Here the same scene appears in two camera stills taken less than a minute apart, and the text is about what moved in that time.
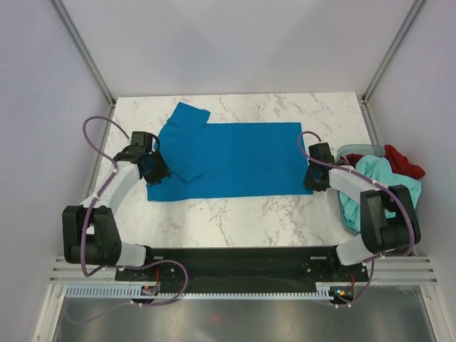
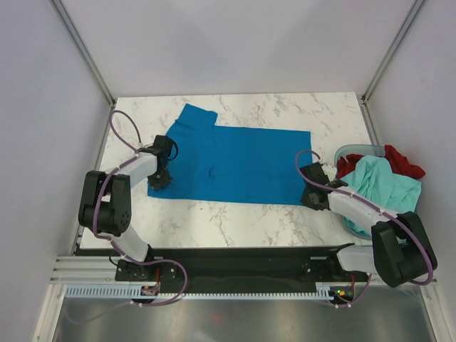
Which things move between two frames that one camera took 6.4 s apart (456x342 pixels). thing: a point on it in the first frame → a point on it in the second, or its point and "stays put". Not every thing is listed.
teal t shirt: (376, 168) stays put
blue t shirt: (212, 160) stays put
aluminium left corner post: (75, 35) stays put
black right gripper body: (310, 181) → (306, 199)
